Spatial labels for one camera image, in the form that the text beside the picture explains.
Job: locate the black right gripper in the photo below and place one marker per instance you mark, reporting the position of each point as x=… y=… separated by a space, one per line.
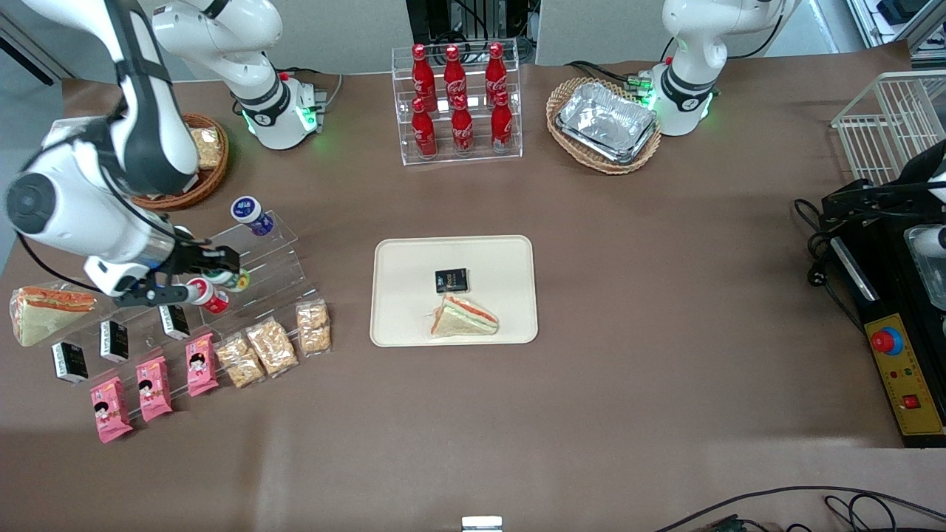
x=189 y=258

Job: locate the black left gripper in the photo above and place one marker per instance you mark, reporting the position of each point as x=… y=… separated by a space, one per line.
x=887 y=193

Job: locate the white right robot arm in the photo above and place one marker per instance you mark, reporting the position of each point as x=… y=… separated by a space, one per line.
x=140 y=111

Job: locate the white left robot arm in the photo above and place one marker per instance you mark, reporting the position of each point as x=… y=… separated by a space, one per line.
x=691 y=66

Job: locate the red gum bottle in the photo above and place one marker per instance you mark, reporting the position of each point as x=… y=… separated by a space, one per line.
x=214 y=299

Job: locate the green gum bottle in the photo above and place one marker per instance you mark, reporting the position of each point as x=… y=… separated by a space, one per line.
x=235 y=280

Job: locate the purple gum bottle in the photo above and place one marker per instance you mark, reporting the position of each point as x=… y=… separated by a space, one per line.
x=250 y=214

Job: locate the silver foil tray stack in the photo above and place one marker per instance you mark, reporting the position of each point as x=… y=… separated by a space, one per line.
x=606 y=118

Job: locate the cream rectangular tray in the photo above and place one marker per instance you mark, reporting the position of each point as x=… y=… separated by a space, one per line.
x=502 y=258

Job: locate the small black carton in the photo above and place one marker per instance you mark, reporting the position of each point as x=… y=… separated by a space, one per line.
x=451 y=281
x=174 y=323
x=114 y=341
x=69 y=362

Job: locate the black yellow control box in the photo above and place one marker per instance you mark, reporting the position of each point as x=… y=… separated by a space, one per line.
x=872 y=281

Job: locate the clear acrylic stepped stand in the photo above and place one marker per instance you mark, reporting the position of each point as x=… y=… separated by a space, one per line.
x=140 y=347
x=277 y=266

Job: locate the pink cartoon snack pack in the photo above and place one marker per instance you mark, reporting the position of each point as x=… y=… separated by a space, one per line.
x=201 y=366
x=111 y=410
x=154 y=390

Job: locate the clear-wrapped rice crispy bar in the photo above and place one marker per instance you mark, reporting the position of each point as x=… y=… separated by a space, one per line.
x=313 y=329
x=272 y=347
x=240 y=362

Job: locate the brown wicker basket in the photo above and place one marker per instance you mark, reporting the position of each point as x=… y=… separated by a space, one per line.
x=573 y=155
x=211 y=181

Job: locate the clear-wrapped snack pack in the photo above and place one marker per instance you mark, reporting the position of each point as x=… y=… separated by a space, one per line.
x=207 y=148

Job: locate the red emergency stop button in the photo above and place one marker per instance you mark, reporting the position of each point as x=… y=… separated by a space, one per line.
x=886 y=341

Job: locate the wrapped triangle sandwich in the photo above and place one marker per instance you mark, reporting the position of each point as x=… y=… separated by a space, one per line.
x=44 y=314
x=465 y=321

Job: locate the clear acrylic bottle rack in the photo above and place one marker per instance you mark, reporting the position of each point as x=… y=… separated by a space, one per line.
x=403 y=111

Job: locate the red cola bottle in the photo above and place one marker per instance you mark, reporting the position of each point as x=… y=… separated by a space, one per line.
x=496 y=70
x=502 y=125
x=454 y=74
x=423 y=77
x=424 y=133
x=463 y=129

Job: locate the black equipment rack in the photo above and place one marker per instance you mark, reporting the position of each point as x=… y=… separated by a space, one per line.
x=465 y=18

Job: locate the right grey wrist camera box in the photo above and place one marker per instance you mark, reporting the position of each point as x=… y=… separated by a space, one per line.
x=111 y=277

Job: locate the grey metal frame shelf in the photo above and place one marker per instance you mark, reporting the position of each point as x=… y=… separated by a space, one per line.
x=902 y=18

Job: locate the small white metal bracket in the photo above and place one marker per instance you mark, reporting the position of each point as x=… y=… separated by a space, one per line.
x=481 y=524

